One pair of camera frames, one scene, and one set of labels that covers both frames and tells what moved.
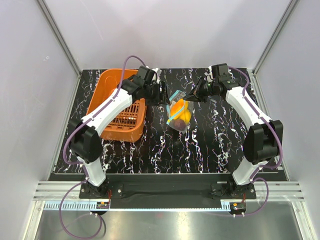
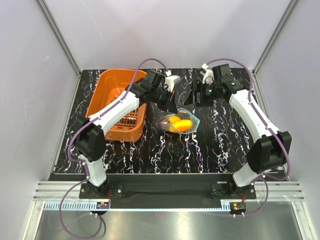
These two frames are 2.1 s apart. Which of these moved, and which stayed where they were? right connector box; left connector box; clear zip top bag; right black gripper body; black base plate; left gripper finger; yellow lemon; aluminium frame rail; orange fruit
Moved: left gripper finger; orange fruit; yellow lemon; clear zip top bag
Stayed: right connector box; left connector box; right black gripper body; aluminium frame rail; black base plate
